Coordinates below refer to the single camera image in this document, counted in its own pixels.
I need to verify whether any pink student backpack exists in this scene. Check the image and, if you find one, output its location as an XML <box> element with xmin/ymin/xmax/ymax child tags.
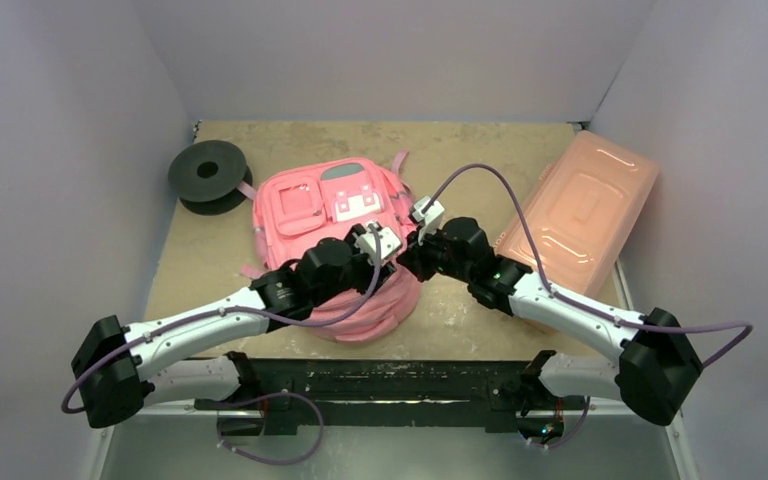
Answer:
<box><xmin>241</xmin><ymin>150</ymin><xmax>421</xmax><ymax>344</ymax></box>

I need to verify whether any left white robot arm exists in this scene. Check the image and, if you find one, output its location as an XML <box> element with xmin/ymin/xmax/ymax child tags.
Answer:
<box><xmin>61</xmin><ymin>222</ymin><xmax>403</xmax><ymax>428</ymax></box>

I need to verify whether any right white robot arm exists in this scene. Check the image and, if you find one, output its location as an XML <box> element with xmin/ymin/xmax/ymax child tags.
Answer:
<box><xmin>397</xmin><ymin>217</ymin><xmax>704</xmax><ymax>426</ymax></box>

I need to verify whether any pink translucent plastic box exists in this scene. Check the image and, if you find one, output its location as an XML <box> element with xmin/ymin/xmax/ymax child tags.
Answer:
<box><xmin>522</xmin><ymin>131</ymin><xmax>660</xmax><ymax>298</ymax></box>

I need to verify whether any black filament spool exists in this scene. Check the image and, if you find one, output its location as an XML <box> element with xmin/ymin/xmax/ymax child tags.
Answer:
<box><xmin>167</xmin><ymin>140</ymin><xmax>253</xmax><ymax>216</ymax></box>

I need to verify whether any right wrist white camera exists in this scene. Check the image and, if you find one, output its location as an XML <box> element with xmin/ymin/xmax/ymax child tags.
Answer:
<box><xmin>409</xmin><ymin>195</ymin><xmax>445</xmax><ymax>246</ymax></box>

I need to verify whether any wrist white camera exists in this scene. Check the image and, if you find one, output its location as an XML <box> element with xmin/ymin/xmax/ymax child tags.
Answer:
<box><xmin>353</xmin><ymin>222</ymin><xmax>403</xmax><ymax>266</ymax></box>
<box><xmin>409</xmin><ymin>195</ymin><xmax>445</xmax><ymax>246</ymax></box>

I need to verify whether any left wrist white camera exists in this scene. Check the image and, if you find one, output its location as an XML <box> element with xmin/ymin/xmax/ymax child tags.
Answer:
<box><xmin>353</xmin><ymin>222</ymin><xmax>403</xmax><ymax>266</ymax></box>

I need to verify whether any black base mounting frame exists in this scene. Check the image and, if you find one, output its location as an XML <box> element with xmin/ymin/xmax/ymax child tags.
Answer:
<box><xmin>194</xmin><ymin>351</ymin><xmax>585</xmax><ymax>442</ymax></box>

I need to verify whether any aluminium rail frame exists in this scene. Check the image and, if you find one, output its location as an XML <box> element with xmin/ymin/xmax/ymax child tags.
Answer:
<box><xmin>79</xmin><ymin>258</ymin><xmax>700</xmax><ymax>480</ymax></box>

